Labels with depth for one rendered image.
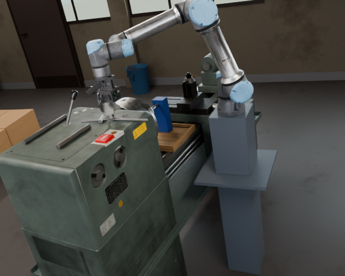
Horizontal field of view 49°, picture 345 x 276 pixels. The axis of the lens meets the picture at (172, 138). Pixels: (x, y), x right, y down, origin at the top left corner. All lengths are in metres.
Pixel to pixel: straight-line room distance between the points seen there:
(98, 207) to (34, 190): 0.28
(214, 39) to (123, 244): 1.01
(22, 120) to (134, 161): 3.31
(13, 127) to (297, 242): 3.41
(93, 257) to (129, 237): 0.21
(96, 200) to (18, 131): 3.39
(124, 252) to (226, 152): 0.76
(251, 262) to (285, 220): 0.58
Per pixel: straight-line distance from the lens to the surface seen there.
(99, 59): 1.68
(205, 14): 1.69
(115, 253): 1.77
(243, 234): 2.41
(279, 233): 2.90
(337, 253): 2.79
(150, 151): 1.86
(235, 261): 2.59
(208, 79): 3.04
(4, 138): 4.71
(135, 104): 2.05
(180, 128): 2.45
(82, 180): 1.50
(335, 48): 5.51
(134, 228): 1.85
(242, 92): 1.83
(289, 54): 5.56
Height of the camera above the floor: 1.92
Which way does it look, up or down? 26 degrees down
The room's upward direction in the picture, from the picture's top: 11 degrees counter-clockwise
